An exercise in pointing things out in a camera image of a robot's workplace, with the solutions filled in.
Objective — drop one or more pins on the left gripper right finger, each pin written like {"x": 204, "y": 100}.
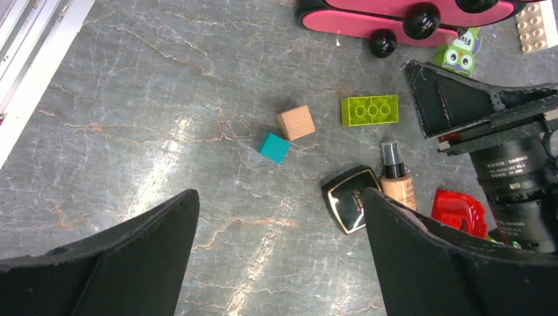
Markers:
{"x": 425, "y": 267}

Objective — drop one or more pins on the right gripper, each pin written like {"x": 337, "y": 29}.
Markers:
{"x": 506, "y": 132}

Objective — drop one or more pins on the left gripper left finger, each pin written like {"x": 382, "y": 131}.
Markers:
{"x": 134, "y": 268}

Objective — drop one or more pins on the foundation bottle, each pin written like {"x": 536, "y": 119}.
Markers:
{"x": 395, "y": 182}

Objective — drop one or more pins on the black pink drawer organizer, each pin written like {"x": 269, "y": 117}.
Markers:
{"x": 386, "y": 24}

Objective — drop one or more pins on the red D-shaped toy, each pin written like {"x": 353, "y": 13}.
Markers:
{"x": 461, "y": 211}

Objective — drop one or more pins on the green number blocks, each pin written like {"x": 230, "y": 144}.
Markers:
{"x": 459, "y": 55}

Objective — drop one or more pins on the black compact case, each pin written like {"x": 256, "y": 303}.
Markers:
{"x": 342, "y": 197}

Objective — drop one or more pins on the white lego brick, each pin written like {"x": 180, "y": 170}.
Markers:
{"x": 537, "y": 27}

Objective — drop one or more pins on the green lego brick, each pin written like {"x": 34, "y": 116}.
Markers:
{"x": 369, "y": 110}

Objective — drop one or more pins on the teal cube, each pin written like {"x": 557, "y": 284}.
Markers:
{"x": 274, "y": 147}

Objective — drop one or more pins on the wooden cube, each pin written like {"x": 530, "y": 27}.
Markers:
{"x": 296, "y": 123}

